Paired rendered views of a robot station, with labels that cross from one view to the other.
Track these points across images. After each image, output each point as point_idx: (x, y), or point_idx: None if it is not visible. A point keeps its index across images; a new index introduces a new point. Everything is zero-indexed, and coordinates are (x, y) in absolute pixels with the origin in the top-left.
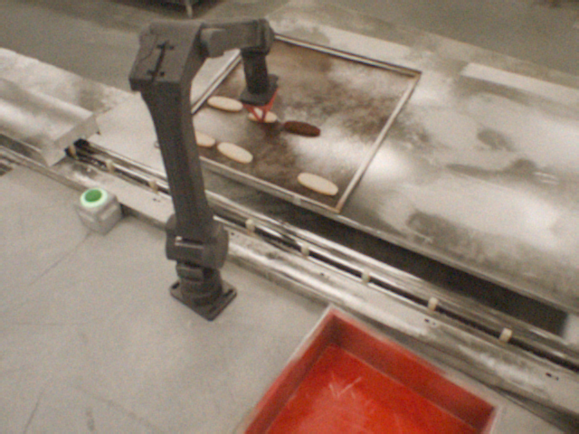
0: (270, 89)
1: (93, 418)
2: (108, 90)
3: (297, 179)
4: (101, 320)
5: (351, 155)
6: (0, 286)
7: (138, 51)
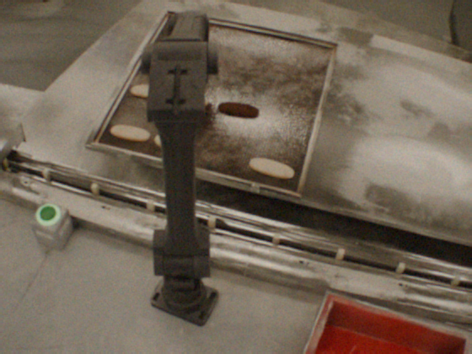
0: None
1: None
2: (17, 92)
3: (249, 165)
4: (95, 339)
5: (296, 133)
6: None
7: (150, 79)
